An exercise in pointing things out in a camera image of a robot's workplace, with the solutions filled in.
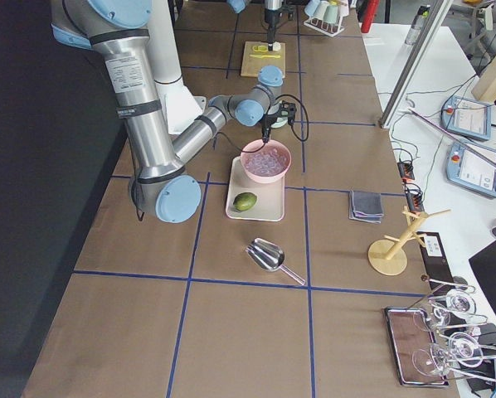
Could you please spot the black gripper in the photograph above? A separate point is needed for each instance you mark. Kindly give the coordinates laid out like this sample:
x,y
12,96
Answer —
x,y
271,18
267,123

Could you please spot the clear ice cubes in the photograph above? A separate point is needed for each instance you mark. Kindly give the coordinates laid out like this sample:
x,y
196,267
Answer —
x,y
267,162

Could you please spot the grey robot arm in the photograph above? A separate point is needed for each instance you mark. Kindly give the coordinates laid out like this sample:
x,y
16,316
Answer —
x,y
239,6
166,127

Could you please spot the mint green bowl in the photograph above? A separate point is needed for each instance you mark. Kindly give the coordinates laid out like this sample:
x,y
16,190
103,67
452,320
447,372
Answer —
x,y
280,122

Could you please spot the pink bowl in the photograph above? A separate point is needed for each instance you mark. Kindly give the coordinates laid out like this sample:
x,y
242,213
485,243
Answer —
x,y
256,146

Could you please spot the steel ice scoop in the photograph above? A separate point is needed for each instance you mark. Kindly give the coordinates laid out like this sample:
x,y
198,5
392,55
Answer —
x,y
270,257

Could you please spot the upper lemon slice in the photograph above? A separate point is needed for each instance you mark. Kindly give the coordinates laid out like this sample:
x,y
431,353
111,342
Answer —
x,y
260,49

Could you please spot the bamboo cutting board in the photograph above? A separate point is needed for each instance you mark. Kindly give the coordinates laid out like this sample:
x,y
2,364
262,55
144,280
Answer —
x,y
250,67

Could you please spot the white cup rack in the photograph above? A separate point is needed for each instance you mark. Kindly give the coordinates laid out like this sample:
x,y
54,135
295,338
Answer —
x,y
326,17

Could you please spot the green lime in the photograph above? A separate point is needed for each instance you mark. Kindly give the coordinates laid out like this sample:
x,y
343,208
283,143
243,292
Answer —
x,y
244,201

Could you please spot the cream plastic tray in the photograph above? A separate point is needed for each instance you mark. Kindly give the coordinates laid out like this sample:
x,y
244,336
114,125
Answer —
x,y
270,204

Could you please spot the red fire extinguisher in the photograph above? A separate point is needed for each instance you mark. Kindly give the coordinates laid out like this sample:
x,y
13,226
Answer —
x,y
368,15

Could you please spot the folded grey cloth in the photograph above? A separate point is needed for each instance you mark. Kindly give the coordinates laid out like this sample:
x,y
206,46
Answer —
x,y
365,206

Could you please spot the black power strip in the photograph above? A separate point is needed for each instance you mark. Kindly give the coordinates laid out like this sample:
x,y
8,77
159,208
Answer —
x,y
406,171

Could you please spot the wooden mug tree stand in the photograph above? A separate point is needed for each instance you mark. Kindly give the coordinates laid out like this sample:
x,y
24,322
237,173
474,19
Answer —
x,y
387,256

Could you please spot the upper teach pendant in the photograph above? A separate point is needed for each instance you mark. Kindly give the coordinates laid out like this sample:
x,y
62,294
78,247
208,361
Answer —
x,y
467,117

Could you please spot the teach pendant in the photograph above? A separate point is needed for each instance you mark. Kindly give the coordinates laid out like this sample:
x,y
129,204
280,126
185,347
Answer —
x,y
467,170
467,117

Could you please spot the lower teach pendant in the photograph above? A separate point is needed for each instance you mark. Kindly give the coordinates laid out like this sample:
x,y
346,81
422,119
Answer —
x,y
467,170

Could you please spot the wine glass rack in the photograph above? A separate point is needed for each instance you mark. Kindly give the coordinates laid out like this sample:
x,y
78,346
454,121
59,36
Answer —
x,y
448,312

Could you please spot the black framed tray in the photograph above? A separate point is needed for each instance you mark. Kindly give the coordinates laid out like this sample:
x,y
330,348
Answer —
x,y
408,334

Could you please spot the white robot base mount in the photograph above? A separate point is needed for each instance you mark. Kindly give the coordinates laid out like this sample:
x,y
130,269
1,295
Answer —
x,y
180,106

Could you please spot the aluminium frame post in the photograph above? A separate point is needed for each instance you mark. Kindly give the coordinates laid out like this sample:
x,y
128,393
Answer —
x,y
432,24

